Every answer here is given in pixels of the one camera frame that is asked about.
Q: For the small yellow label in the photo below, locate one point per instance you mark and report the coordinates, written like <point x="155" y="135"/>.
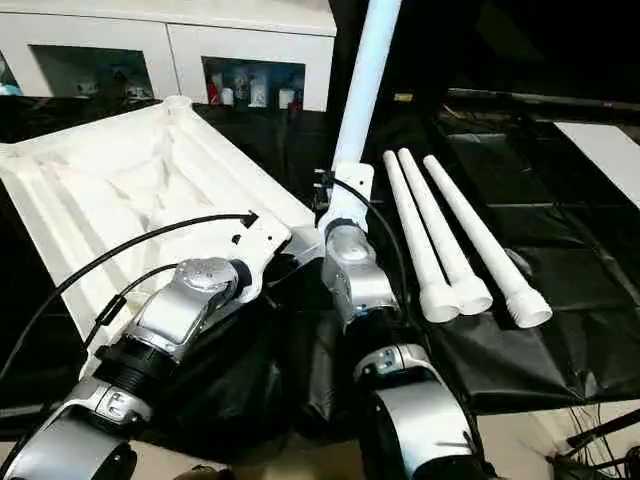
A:
<point x="403" y="98"/>

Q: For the white glass-door cabinet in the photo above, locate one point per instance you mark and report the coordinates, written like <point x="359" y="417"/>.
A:
<point x="180" y="35"/>

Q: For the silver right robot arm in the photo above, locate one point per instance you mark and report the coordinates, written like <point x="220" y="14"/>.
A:
<point x="360" y="280"/>

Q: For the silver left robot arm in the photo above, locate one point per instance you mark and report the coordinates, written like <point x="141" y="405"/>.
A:
<point x="170" y="320"/>

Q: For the white plastic table top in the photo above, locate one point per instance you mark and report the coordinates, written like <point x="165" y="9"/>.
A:
<point x="130" y="180"/>

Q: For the black plastic mat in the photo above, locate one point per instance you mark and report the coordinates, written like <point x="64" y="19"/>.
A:
<point x="560" y="260"/>

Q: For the white plastic table leg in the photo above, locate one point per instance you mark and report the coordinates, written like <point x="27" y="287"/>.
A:
<point x="480" y="235"/>
<point x="440" y="230"/>
<point x="415" y="230"/>
<point x="365" y="80"/>

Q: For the white flat board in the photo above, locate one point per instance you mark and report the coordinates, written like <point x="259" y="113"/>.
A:
<point x="605" y="160"/>

